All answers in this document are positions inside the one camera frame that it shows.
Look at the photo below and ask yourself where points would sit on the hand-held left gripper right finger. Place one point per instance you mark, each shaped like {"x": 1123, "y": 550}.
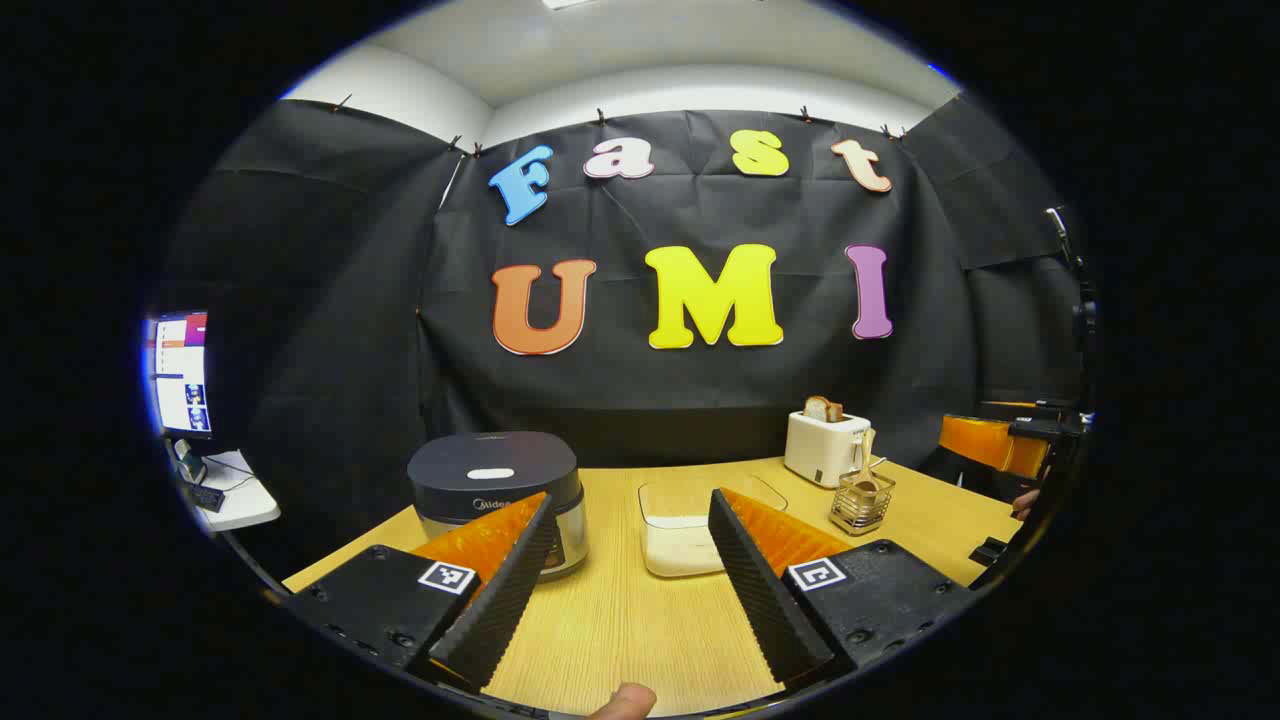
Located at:
{"x": 760, "y": 590}

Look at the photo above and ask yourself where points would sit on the black keyboard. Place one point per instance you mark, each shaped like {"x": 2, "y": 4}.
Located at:
{"x": 207, "y": 497}

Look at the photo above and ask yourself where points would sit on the small grey desk device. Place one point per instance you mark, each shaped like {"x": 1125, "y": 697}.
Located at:
{"x": 190, "y": 462}

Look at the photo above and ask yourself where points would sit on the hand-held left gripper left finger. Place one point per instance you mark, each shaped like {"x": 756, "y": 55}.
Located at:
{"x": 510, "y": 590}

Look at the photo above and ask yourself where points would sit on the clear plastic rice container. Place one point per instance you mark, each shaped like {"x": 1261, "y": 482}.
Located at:
{"x": 670, "y": 500}

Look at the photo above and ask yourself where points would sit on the dark grey rice cooker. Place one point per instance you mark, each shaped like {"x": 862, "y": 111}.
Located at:
{"x": 490, "y": 460}

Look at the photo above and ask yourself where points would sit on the white side table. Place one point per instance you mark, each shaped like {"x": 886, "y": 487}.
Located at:
{"x": 245, "y": 500}

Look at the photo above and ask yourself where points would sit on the black backdrop cloth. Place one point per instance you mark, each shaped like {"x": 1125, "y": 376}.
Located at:
{"x": 620, "y": 400}

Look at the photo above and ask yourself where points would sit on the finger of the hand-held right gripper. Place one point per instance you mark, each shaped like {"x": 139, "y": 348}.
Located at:
{"x": 985, "y": 442}

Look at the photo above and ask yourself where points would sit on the toasted bread slice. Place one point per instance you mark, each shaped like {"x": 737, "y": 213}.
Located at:
{"x": 822, "y": 409}

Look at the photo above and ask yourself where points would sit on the white toaster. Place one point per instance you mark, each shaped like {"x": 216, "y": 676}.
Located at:
{"x": 815, "y": 450}

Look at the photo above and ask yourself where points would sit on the computer monitor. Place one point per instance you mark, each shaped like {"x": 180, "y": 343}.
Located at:
{"x": 185, "y": 380}

